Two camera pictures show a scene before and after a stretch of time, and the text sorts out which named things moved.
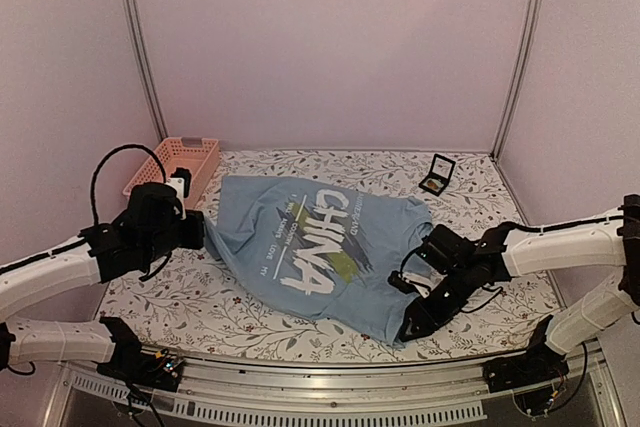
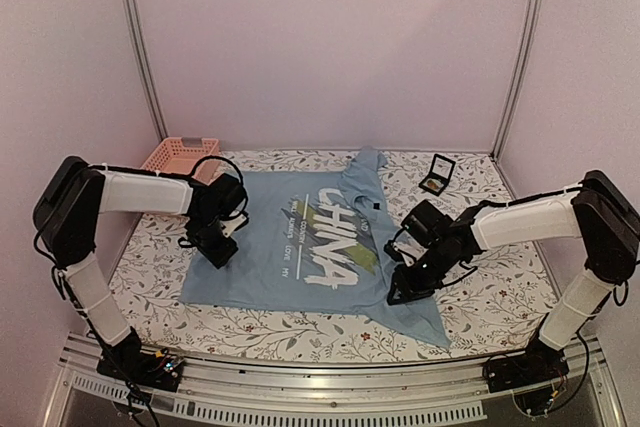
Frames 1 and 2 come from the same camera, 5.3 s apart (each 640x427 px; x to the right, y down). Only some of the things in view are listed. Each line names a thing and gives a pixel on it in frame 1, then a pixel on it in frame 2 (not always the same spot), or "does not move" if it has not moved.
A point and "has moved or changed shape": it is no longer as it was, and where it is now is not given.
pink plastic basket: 200,156 does not move
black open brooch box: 439,178 does not move
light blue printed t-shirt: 318,255 has moved or changed shape
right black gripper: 427,319 to 411,285
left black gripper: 195,240 to 218,257
